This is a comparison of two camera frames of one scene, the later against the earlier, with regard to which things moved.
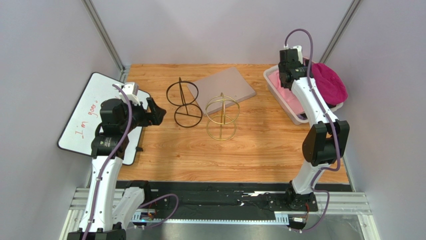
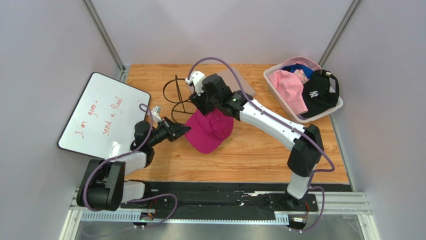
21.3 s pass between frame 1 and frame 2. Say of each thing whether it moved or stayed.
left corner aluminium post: stayed
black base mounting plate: stayed
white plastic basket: stayed
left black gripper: moved
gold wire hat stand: moved
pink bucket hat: stayed
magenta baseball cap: moved
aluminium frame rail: stayed
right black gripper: moved
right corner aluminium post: stayed
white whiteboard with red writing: stayed
